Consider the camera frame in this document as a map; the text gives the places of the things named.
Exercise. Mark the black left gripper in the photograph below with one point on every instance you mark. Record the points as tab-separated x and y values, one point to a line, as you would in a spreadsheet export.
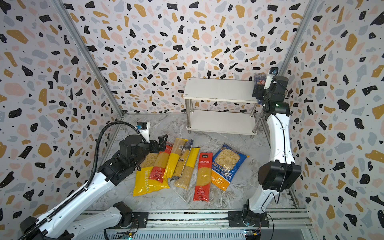
156	148

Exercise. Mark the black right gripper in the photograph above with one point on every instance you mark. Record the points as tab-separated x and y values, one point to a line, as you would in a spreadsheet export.
259	89

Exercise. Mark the yellow spaghetti pack barcode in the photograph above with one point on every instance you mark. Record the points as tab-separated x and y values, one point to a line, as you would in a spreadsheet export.
174	157

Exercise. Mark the blue Barilla spaghetti pack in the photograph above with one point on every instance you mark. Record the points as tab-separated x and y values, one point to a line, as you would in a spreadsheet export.
258	79

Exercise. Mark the dark blue clear spaghetti pack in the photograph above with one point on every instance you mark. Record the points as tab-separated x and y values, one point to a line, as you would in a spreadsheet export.
182	160

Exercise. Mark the yellow spaghetti pack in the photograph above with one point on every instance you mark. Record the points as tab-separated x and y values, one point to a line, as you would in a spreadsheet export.
186	176

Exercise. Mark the red spaghetti pack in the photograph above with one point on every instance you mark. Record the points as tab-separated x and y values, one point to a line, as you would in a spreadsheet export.
204	177
158	170

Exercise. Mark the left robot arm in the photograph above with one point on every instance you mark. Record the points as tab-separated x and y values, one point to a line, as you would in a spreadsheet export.
59	223

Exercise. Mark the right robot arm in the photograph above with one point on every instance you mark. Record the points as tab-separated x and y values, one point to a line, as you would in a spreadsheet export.
281	171

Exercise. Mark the white two-tier shelf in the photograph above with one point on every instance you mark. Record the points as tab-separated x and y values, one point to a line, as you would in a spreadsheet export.
229	91

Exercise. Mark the yellow pasta bag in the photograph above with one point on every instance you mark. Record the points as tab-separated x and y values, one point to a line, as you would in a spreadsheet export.
143	185

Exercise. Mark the blue orange orecchiette bag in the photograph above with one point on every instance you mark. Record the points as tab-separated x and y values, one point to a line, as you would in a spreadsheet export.
226	162

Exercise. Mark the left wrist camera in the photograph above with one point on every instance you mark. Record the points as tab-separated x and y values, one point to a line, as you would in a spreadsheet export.
144	129

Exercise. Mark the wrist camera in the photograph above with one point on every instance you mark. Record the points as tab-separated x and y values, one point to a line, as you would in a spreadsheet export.
272	72
144	129

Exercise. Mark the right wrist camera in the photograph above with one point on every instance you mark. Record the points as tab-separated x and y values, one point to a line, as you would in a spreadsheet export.
272	72

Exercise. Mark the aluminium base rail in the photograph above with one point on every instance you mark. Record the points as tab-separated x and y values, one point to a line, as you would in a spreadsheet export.
277	224

